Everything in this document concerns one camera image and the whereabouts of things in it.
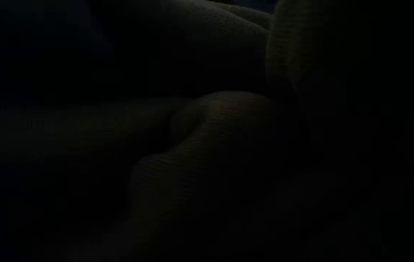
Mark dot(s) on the dark fabric garment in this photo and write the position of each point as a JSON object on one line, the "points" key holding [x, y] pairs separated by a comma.
{"points": [[206, 120]]}

